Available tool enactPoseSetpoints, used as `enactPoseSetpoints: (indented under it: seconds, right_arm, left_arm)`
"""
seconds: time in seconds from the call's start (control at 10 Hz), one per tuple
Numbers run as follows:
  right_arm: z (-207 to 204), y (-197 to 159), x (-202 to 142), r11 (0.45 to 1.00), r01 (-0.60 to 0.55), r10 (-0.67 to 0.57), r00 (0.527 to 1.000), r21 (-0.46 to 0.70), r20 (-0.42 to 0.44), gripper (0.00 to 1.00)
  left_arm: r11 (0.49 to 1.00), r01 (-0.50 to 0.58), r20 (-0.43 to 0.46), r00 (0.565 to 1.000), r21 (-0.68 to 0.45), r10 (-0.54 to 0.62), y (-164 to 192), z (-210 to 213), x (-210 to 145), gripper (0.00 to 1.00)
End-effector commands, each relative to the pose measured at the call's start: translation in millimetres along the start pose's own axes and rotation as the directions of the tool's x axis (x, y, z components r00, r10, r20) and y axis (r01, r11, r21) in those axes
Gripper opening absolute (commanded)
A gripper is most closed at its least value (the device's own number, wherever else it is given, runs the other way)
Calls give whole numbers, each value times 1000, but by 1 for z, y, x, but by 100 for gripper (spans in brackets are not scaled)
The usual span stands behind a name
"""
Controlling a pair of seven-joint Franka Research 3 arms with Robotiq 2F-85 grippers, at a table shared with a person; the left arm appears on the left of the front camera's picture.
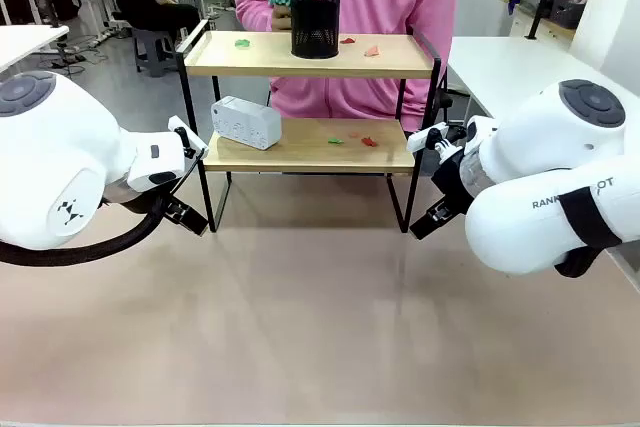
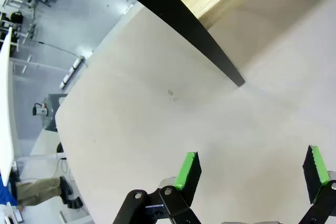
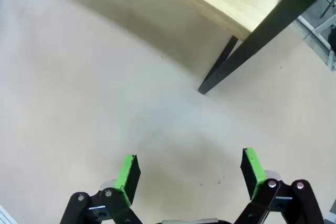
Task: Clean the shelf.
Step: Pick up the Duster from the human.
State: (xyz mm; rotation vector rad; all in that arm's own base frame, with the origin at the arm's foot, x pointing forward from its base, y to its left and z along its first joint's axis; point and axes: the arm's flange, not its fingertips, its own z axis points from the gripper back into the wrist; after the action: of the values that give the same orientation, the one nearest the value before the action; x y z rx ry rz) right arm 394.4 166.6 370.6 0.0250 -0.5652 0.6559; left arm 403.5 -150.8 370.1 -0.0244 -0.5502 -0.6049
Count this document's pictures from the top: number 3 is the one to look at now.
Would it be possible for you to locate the wooden table with black legs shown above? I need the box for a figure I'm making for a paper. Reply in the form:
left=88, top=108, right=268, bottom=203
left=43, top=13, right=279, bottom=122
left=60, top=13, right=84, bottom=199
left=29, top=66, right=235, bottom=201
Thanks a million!
left=197, top=0, right=336, bottom=95

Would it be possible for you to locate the slotted aluminium base plate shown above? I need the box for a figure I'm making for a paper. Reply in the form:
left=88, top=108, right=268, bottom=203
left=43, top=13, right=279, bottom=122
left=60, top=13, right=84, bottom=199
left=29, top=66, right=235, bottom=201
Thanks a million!
left=0, top=204, right=19, bottom=224

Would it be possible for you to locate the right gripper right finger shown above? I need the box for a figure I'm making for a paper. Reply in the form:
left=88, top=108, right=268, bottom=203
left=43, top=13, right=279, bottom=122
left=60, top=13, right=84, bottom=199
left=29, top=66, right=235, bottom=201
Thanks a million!
left=233, top=147, right=325, bottom=224

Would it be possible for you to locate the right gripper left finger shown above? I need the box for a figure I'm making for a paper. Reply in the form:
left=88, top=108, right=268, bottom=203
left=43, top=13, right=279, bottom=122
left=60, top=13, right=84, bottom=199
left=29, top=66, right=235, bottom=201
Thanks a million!
left=59, top=154, right=142, bottom=224

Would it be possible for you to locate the thin black shelf leg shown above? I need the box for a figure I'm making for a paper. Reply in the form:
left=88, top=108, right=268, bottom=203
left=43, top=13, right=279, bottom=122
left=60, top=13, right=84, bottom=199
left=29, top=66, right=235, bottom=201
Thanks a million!
left=203, top=35, right=239, bottom=83

